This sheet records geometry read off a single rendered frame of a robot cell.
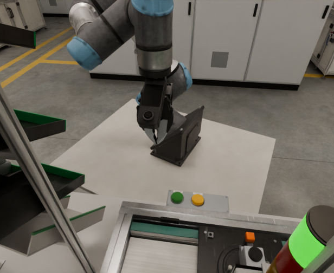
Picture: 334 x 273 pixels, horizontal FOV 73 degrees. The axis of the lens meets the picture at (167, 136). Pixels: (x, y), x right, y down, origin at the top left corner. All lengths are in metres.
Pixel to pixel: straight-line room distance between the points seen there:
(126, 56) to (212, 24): 1.28
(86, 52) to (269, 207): 1.85
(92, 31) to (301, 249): 0.51
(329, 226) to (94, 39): 0.50
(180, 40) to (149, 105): 2.93
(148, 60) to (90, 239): 0.64
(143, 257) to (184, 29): 2.95
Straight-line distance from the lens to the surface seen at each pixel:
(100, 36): 0.54
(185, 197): 0.82
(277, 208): 2.13
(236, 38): 3.39
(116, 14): 0.55
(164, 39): 0.47
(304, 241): 0.29
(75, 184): 0.56
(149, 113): 0.46
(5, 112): 0.35
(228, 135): 1.25
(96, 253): 0.86
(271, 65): 3.61
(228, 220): 0.80
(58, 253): 0.90
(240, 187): 1.02
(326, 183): 2.53
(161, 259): 0.76
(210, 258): 0.72
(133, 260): 0.77
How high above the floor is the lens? 1.62
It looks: 40 degrees down
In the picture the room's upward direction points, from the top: straight up
